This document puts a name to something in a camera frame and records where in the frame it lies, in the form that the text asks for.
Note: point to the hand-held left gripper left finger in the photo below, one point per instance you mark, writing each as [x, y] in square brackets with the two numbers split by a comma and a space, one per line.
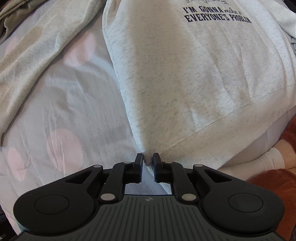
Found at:
[138, 163]

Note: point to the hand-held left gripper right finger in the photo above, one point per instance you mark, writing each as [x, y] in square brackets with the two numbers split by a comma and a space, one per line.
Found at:
[157, 163]

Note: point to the light grey printed sweatshirt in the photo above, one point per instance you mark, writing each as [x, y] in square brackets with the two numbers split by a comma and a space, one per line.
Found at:
[185, 81]

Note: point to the polka dot bed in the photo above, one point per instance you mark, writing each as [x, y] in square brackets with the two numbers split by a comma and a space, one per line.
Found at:
[69, 104]

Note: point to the white sock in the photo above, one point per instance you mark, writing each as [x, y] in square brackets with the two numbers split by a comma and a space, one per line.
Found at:
[270, 162]

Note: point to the person's leg, white sock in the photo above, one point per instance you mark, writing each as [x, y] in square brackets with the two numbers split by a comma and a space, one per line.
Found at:
[277, 190]

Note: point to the beige folded cloth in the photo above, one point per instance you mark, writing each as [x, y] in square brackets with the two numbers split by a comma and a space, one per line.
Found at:
[9, 26]

